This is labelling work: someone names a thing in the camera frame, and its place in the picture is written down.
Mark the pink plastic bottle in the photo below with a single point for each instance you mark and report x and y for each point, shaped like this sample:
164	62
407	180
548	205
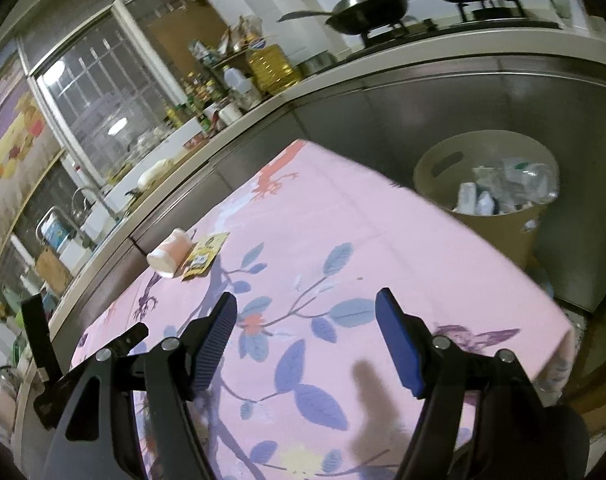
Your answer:
170	252

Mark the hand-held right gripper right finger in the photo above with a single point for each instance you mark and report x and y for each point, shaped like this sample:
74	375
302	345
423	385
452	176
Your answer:
398	340

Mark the yellow snack packet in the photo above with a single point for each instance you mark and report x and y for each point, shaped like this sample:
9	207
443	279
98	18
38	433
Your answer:
205	255

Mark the colourful wall poster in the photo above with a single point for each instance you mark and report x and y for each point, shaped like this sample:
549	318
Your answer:
13	160

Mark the steel pot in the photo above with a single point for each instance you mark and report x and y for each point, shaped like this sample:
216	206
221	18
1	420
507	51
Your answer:
313	65

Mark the white plastic bag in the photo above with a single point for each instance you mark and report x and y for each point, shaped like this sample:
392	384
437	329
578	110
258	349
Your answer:
155	172

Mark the steel kitchen counter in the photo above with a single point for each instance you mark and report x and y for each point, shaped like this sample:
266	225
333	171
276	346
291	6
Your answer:
383	105

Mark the wooden cutting board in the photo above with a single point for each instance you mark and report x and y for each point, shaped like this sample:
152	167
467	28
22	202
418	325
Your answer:
53	272

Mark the black wok with steel lid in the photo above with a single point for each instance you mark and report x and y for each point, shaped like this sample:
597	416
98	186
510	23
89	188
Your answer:
368	7

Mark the group of condiment bottles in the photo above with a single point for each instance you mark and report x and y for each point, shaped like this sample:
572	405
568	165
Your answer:
203	95

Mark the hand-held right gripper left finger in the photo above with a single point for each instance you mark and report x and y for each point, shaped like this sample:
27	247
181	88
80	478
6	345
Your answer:
218	340

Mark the white plastic packet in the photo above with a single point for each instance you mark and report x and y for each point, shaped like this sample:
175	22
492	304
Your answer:
485	177

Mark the pink floral tablecloth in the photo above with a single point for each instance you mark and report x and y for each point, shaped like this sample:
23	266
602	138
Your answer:
333	210

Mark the beige plastic trash bin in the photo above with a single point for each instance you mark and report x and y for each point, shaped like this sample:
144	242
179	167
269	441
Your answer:
488	240

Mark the gas stove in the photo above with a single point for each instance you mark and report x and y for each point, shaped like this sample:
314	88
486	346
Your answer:
433	30

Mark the metal-framed window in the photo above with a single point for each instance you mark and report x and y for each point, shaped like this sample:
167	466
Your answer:
98	110

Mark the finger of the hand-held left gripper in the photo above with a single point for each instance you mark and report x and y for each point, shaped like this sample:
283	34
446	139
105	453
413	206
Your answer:
130	337
38	335

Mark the steel dish rack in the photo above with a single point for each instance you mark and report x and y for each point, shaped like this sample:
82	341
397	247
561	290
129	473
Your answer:
45	220

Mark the white plastic jug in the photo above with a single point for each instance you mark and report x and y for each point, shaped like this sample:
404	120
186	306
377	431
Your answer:
238	85

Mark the yellow cooking oil bottle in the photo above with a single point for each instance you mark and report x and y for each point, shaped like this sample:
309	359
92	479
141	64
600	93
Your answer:
273	67

